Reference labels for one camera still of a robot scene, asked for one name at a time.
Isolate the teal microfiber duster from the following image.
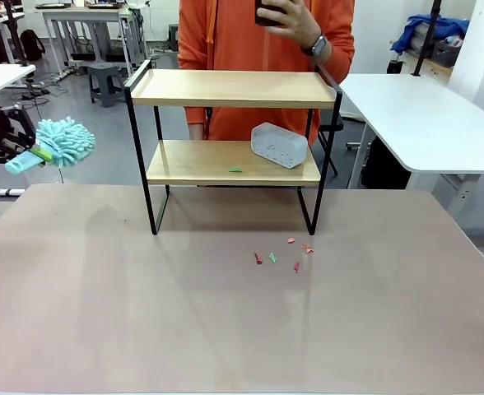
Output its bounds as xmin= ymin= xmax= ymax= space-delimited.
xmin=4 ymin=116 xmax=96 ymax=176

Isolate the black smartphone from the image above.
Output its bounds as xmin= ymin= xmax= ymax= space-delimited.
xmin=254 ymin=0 xmax=286 ymax=28

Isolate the person's right forearm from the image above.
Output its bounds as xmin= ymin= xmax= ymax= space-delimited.
xmin=184 ymin=105 xmax=208 ymax=127

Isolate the person's left forearm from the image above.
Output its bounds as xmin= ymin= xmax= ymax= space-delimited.
xmin=309 ymin=24 xmax=356 ymax=86

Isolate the black-framed wooden two-tier shelf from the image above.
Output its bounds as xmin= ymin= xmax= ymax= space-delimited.
xmin=123 ymin=59 xmax=343 ymax=236

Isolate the person's left hand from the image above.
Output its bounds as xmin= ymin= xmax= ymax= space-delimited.
xmin=261 ymin=0 xmax=323 ymax=49

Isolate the small white desk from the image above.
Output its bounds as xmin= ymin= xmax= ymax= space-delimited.
xmin=0 ymin=63 xmax=37 ymax=97

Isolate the black backpack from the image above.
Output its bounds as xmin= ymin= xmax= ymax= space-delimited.
xmin=19 ymin=29 xmax=47 ymax=63

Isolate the grey plastic stool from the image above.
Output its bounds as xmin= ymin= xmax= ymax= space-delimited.
xmin=86 ymin=62 xmax=127 ymax=109

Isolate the black stand pole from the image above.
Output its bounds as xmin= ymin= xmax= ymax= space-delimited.
xmin=412 ymin=0 xmax=444 ymax=77
xmin=3 ymin=0 xmax=30 ymax=67

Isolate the grey metal workbench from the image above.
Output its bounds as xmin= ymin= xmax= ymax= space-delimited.
xmin=35 ymin=2 xmax=149 ymax=80

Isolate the orange hoodie torso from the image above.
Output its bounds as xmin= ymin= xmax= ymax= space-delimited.
xmin=177 ymin=0 xmax=356 ymax=143

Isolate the white power strip box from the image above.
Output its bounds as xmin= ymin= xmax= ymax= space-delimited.
xmin=250 ymin=121 xmax=309 ymax=170

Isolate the black chair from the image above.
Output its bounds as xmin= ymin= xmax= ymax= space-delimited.
xmin=316 ymin=111 xmax=347 ymax=176

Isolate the grey smartwatch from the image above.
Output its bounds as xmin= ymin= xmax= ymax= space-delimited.
xmin=300 ymin=34 xmax=330 ymax=58

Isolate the black bag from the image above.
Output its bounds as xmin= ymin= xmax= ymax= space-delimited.
xmin=360 ymin=137 xmax=412 ymax=190

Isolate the large white table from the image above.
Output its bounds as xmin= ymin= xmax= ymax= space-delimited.
xmin=337 ymin=72 xmax=484 ymax=213

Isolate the blue cloth pile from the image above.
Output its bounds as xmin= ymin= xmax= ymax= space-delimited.
xmin=390 ymin=13 xmax=470 ymax=55

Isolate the grey storage crate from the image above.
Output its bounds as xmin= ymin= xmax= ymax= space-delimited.
xmin=430 ymin=37 xmax=468 ymax=67

